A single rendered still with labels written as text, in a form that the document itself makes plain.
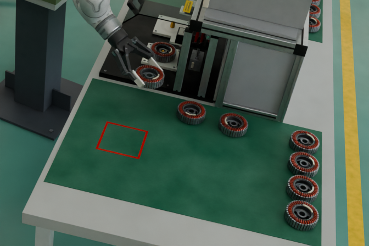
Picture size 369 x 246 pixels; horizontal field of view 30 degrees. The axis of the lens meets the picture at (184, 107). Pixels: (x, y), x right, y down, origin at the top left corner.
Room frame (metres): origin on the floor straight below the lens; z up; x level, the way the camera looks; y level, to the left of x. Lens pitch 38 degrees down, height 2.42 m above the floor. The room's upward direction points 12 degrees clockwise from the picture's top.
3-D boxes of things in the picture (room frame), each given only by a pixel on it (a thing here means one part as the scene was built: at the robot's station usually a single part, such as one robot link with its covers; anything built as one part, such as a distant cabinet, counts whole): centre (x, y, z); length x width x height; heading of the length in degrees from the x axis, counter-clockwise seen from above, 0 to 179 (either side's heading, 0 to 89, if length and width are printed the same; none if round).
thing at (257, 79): (2.19, -0.26, 0.91); 0.28 x 0.03 x 0.32; 88
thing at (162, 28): (2.65, 0.13, 0.78); 0.15 x 0.15 x 0.01; 88
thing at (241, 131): (2.07, -0.20, 0.77); 0.11 x 0.11 x 0.04
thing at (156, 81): (2.09, 0.15, 0.90); 0.11 x 0.11 x 0.04
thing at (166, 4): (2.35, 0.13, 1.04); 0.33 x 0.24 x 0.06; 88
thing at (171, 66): (2.41, 0.14, 0.78); 0.15 x 0.15 x 0.01; 88
